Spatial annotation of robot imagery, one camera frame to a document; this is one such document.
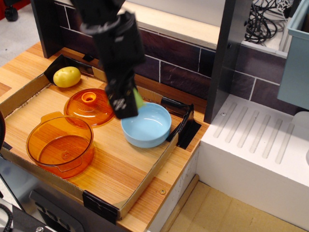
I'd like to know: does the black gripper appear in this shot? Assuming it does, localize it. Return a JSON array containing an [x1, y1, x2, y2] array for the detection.
[[81, 11, 145, 119]]

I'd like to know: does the green plastic pear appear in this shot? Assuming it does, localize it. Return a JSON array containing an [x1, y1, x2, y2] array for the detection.
[[108, 87, 144, 110]]

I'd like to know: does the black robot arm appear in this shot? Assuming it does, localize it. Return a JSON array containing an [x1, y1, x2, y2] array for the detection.
[[72, 0, 145, 119]]

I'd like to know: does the light blue bowl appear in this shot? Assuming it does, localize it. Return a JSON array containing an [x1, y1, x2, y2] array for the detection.
[[121, 102, 172, 148]]

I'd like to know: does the orange transparent pot lid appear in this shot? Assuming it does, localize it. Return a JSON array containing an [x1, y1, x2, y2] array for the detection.
[[64, 88, 114, 127]]

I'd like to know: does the yellow plastic potato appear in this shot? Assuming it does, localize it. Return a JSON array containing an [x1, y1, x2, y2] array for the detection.
[[53, 66, 81, 88]]

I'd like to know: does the orange transparent pot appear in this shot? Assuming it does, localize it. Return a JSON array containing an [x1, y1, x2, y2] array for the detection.
[[26, 112, 95, 179]]

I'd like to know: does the black chair caster wheel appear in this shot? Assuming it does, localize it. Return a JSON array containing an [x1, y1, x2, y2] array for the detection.
[[4, 6, 18, 22]]

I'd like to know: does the black toy stove front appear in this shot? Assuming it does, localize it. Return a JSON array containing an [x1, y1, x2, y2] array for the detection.
[[0, 158, 122, 232]]

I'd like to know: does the white toy sink drainboard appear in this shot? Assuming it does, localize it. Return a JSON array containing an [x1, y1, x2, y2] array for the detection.
[[197, 95, 309, 230]]

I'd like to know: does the teal plastic bin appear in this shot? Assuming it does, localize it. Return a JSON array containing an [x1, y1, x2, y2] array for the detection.
[[278, 0, 309, 109]]

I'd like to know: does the dark grey shelf post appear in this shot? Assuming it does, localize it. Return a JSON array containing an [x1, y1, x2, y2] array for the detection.
[[204, 0, 252, 124]]

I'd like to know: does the tangle of black cables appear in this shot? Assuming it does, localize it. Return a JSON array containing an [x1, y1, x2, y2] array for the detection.
[[244, 0, 293, 44]]

